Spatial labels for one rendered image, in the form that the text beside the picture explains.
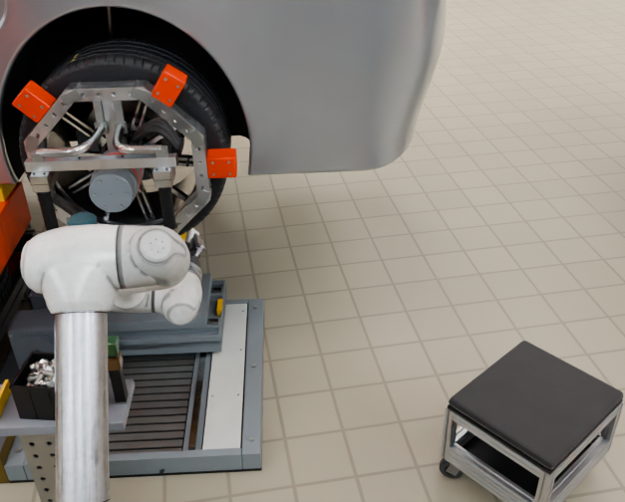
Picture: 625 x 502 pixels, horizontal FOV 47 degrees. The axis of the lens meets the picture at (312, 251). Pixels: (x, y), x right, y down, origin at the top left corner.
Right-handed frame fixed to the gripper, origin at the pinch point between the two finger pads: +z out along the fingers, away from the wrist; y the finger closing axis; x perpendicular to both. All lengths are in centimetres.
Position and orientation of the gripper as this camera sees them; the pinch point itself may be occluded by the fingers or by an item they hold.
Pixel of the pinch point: (193, 237)
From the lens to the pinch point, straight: 231.6
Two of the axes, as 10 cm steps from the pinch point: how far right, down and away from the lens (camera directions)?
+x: -7.2, -5.7, -4.0
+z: -0.5, -5.3, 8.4
